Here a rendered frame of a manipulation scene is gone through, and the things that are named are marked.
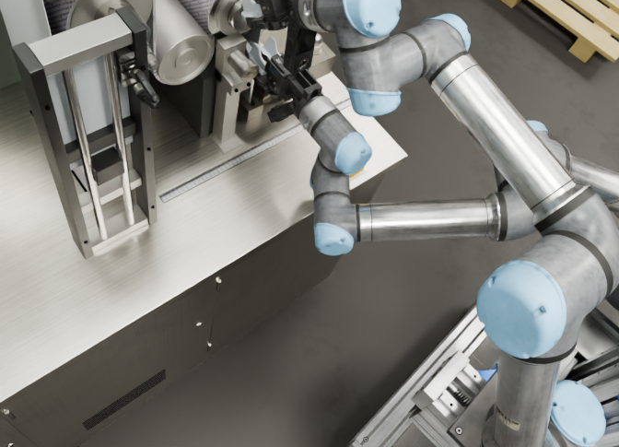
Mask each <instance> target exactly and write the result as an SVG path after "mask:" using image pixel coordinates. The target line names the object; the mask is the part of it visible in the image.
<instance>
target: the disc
mask: <svg viewBox="0 0 619 447"><path fill-rule="evenodd" d="M223 2H224V0H215V1H214V3H213V4H212V6H211V8H210V11H209V15H208V22H207V23H208V28H209V30H210V32H211V33H212V35H213V36H215V37H216V38H218V39H222V38H224V37H227V36H228V35H226V34H224V33H223V32H222V31H221V30H220V29H219V27H218V26H217V23H216V17H217V13H218V10H219V8H220V7H221V5H222V3H223Z"/></svg>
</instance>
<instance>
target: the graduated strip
mask: <svg viewBox="0 0 619 447"><path fill-rule="evenodd" d="M334 105H335V106H336V107H337V108H338V109H339V111H341V110H343V109H345V108H347V107H349V106H351V101H350V98H347V99H345V100H342V101H340V102H338V103H336V104H334ZM303 130H305V129H304V128H303V126H302V125H301V124H300V123H299V124H296V125H294V126H292V127H290V128H288V129H286V130H285V131H283V132H282V133H280V134H278V135H275V136H273V137H271V138H269V139H267V140H265V141H263V142H262V143H260V144H258V145H256V146H255V147H252V148H250V149H248V150H246V151H244V152H242V153H240V154H238V155H237V156H235V157H233V158H231V159H229V160H227V161H225V162H223V163H221V164H219V165H217V166H215V167H214V168H212V169H210V170H208V171H205V172H203V173H202V174H200V175H198V176H196V177H194V178H192V179H190V180H189V181H187V182H184V183H182V184H180V185H178V186H177V187H175V188H173V189H171V190H169V191H167V192H166V193H164V194H161V195H159V196H158V197H159V198H160V199H161V201H162V202H163V203H164V204H165V203H167V202H168V201H170V200H172V199H173V198H175V197H177V196H179V195H181V194H184V193H186V192H188V191H190V190H192V188H194V187H196V186H198V185H200V184H202V183H204V182H207V181H209V180H210V179H212V178H214V177H216V176H217V175H219V174H221V173H223V172H225V171H227V170H229V169H231V168H233V167H235V166H237V165H239V164H240V163H242V162H244V161H245V160H247V159H250V158H252V157H254V156H256V155H258V154H260V153H262V152H263V151H265V150H266V149H268V148H270V147H273V146H275V145H277V144H279V143H280V142H282V141H284V140H286V139H288V138H289V137H291V136H293V135H296V134H297V133H299V132H301V131H303Z"/></svg>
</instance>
